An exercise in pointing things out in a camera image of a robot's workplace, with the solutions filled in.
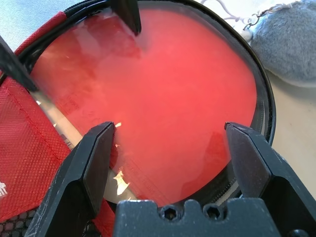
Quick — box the grey plush zipper charm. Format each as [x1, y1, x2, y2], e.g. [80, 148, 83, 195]
[200, 0, 316, 87]

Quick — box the red ping-pong paddle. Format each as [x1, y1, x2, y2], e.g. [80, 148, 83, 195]
[31, 8, 258, 208]

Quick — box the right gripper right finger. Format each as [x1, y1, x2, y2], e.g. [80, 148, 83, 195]
[224, 121, 316, 237]

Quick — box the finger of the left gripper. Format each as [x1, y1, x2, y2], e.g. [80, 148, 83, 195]
[109, 0, 142, 37]
[0, 35, 40, 92]

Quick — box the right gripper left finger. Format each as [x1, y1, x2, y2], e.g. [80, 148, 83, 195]
[24, 120, 116, 237]

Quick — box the red black paddle case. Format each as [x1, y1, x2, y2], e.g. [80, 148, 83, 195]
[0, 0, 277, 237]

